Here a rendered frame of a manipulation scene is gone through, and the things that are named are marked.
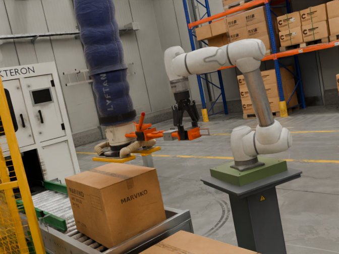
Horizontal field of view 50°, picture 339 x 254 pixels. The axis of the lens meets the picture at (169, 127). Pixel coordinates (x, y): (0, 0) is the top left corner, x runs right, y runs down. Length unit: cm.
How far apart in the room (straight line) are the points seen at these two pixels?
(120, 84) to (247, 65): 74
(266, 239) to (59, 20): 1060
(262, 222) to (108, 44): 149
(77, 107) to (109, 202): 988
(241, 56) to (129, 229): 122
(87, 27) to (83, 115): 998
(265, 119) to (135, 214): 99
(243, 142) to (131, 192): 78
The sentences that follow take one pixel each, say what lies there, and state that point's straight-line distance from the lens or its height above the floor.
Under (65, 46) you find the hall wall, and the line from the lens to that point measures 1215.
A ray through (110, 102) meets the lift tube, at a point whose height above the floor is 142.
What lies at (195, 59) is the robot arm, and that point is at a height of 155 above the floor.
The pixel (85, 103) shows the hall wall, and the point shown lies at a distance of 1214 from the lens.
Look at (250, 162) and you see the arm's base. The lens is 246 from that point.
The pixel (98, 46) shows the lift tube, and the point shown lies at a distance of 214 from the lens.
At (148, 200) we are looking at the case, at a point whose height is 77.
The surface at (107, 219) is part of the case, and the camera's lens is 224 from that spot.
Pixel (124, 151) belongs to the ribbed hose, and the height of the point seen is 114.
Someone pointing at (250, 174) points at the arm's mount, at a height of 80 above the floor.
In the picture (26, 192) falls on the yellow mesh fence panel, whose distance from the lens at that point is 274.
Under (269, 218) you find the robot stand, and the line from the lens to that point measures 258.
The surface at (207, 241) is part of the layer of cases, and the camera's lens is 219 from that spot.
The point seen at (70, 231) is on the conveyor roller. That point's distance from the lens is 291.
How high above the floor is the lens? 148
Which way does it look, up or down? 7 degrees down
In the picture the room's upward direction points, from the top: 11 degrees counter-clockwise
